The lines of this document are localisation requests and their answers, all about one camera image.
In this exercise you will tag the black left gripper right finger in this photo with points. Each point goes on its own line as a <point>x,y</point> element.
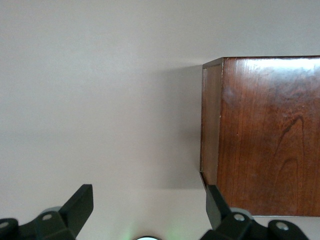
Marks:
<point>217,212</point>

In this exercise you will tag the dark brown wooden cabinet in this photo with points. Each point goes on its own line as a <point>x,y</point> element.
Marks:
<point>262,137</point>

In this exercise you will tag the brown table cover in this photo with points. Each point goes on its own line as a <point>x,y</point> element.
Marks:
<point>100,100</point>

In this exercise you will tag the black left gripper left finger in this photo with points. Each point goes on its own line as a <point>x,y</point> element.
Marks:
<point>75,212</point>

